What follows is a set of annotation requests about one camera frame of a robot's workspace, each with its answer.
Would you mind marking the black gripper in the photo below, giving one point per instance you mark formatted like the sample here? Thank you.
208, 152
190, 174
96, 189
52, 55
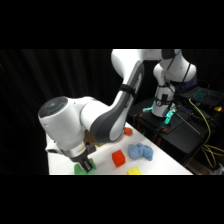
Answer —
81, 152

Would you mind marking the green triangle block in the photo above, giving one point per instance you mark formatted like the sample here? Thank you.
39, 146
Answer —
78, 170

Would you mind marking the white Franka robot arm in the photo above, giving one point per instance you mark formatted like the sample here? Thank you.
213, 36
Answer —
106, 116

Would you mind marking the red cube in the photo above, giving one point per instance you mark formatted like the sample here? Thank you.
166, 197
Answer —
118, 158

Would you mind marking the yellow block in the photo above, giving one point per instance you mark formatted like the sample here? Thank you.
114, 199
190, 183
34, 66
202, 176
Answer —
134, 171

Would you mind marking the small orange toy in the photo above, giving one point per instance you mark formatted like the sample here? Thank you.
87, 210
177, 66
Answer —
128, 131

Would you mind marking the blue plush toy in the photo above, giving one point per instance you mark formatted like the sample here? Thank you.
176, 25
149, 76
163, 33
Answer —
140, 151

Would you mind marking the black curtain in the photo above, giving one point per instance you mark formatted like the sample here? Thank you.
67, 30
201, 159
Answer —
26, 83

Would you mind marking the black robot stand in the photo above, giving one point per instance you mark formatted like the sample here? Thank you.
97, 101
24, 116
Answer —
186, 133

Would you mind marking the black laptop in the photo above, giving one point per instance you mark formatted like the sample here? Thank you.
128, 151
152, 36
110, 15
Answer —
203, 95

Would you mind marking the small yellow object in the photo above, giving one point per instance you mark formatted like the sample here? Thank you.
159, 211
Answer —
218, 108

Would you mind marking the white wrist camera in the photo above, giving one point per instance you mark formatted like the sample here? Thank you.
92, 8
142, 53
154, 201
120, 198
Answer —
52, 148

